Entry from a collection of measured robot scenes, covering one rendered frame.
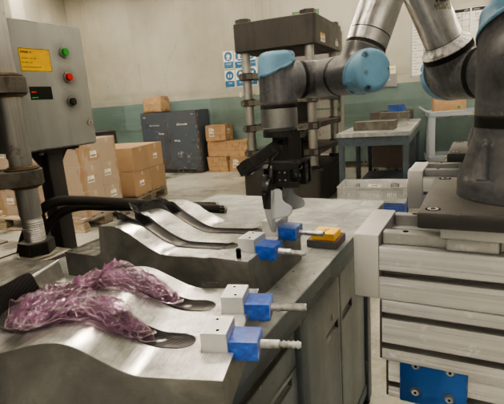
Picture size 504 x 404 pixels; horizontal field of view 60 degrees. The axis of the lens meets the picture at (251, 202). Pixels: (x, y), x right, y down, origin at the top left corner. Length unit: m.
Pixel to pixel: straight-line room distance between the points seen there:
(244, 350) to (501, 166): 0.38
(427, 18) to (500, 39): 0.56
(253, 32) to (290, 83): 4.16
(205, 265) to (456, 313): 0.46
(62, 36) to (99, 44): 8.08
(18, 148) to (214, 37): 7.07
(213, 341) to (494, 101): 0.45
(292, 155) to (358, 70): 0.22
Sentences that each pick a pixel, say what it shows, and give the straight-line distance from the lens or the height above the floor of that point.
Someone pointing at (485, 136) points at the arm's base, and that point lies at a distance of 0.59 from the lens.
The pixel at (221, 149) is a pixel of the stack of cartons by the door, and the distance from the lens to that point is 7.80.
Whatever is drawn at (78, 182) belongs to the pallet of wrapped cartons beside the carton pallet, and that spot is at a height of 0.51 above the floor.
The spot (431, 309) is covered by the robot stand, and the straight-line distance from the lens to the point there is 0.62.
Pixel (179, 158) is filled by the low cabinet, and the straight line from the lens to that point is 8.10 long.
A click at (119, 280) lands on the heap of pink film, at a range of 0.75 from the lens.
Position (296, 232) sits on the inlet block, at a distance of 0.93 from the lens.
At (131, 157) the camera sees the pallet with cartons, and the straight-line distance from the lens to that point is 5.50.
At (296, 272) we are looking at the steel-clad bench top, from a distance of 0.99.
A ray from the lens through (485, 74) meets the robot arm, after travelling 0.59.
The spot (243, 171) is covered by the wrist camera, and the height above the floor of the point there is 1.03.
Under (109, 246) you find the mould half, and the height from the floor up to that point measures 0.89.
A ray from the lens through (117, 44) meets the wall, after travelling 9.45.
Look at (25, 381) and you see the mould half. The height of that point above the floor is 0.84.
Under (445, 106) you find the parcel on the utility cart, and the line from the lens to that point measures 6.66.
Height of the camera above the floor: 1.17
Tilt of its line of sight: 13 degrees down
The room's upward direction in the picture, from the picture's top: 4 degrees counter-clockwise
